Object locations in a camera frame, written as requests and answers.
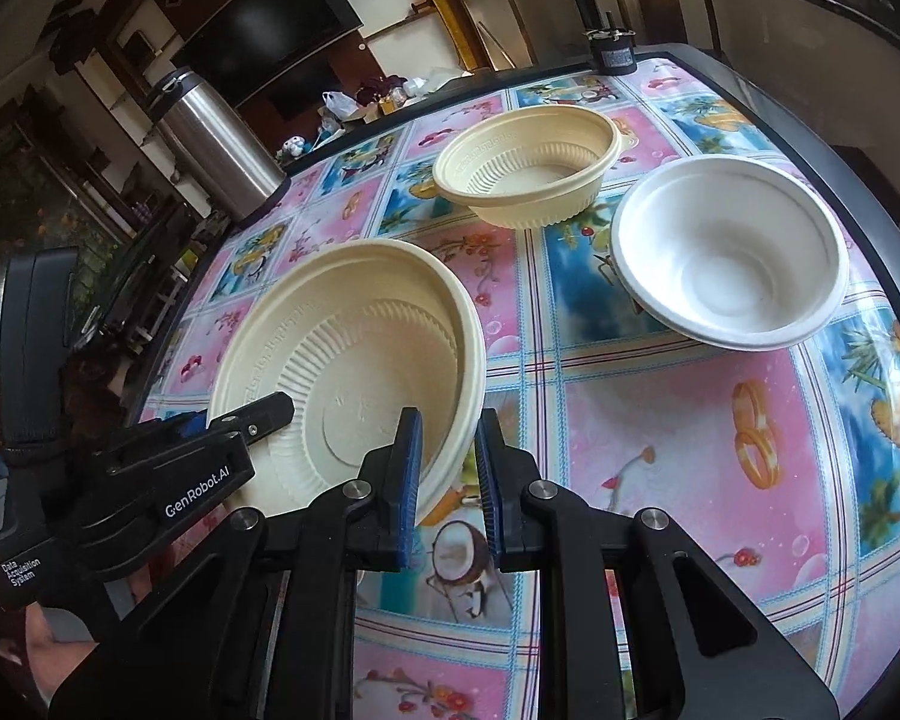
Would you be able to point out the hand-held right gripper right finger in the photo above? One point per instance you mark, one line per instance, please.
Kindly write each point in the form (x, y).
(487, 495)

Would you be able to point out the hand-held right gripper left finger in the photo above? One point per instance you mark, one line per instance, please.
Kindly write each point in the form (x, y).
(409, 487)

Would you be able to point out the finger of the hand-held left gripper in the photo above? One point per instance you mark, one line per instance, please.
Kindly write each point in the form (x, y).
(262, 412)
(176, 427)

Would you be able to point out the cream plastic bowl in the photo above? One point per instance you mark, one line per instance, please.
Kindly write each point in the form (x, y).
(345, 360)
(525, 165)

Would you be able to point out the person's left forearm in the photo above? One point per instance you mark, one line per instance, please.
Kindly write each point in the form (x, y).
(52, 652)

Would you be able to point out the printed plastic tablecloth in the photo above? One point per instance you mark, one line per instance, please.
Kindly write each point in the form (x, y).
(645, 427)

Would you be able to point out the stainless steel thermos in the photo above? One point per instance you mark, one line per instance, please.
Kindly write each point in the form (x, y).
(210, 150)

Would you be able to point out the white plastic bag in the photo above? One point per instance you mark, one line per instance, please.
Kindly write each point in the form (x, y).
(341, 105)

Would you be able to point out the small white paper bowl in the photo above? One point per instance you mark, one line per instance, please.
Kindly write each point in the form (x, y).
(727, 270)

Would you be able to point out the black television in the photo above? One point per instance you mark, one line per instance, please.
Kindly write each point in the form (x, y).
(270, 30)

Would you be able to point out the yellow wooden pillar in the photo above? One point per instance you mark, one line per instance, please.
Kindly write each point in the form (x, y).
(450, 7)

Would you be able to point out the small black device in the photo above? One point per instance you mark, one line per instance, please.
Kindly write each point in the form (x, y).
(613, 56)

